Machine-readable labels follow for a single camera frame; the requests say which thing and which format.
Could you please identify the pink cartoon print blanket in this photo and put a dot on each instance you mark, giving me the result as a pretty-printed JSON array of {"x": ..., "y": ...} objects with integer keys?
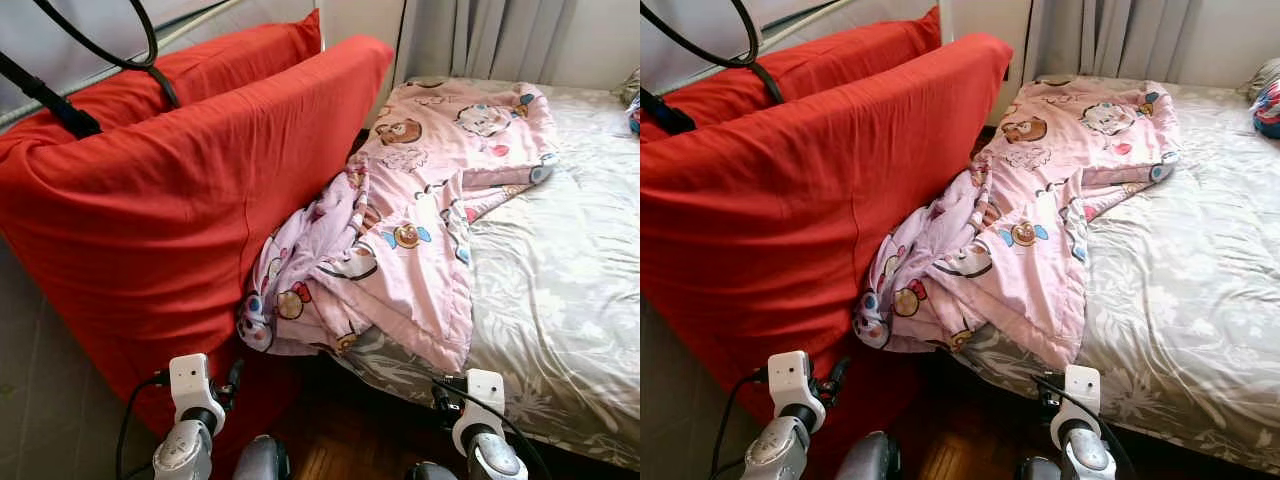
[
  {"x": 420, "y": 200},
  {"x": 1040, "y": 200}
]

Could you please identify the large red covered cushion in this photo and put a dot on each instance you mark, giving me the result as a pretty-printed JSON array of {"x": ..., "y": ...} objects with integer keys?
[
  {"x": 780, "y": 230},
  {"x": 150, "y": 230}
]

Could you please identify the slim red covered cushion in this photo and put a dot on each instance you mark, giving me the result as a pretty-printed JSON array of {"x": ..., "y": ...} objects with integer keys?
[
  {"x": 220, "y": 65},
  {"x": 850, "y": 60}
]

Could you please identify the grey robot leg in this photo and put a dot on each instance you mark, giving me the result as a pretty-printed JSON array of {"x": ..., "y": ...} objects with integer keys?
[
  {"x": 430, "y": 472},
  {"x": 262, "y": 462},
  {"x": 1040, "y": 470},
  {"x": 868, "y": 460}
]

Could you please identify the grey robot right leg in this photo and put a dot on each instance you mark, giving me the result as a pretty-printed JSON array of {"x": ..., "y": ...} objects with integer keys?
[
  {"x": 430, "y": 472},
  {"x": 1040, "y": 470}
]

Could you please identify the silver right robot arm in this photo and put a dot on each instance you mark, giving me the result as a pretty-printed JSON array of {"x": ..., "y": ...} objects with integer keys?
[
  {"x": 1088, "y": 458},
  {"x": 490, "y": 460}
]

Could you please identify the grey pleated curtain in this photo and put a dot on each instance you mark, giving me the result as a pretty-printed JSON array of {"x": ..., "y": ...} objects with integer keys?
[
  {"x": 1120, "y": 40},
  {"x": 490, "y": 40}
]

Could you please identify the bed with grey floral sheet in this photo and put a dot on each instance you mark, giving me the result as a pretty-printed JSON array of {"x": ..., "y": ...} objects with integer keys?
[
  {"x": 560, "y": 280},
  {"x": 1190, "y": 280}
]

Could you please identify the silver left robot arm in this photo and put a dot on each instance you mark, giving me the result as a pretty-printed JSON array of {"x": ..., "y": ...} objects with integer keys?
[
  {"x": 185, "y": 450},
  {"x": 780, "y": 450}
]

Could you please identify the star and stripes bolster pillow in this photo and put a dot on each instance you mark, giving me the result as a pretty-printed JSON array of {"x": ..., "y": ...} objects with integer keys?
[{"x": 1270, "y": 112}]

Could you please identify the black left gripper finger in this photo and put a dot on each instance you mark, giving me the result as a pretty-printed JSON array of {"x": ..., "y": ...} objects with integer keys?
[
  {"x": 840, "y": 367},
  {"x": 236, "y": 370}
]

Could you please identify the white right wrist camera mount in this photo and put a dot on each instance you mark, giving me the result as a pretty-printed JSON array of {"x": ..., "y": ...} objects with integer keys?
[
  {"x": 485, "y": 392},
  {"x": 1082, "y": 388}
]

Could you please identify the grey robot left leg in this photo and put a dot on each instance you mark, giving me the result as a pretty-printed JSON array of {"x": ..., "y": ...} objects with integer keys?
[
  {"x": 262, "y": 462},
  {"x": 868, "y": 460}
]

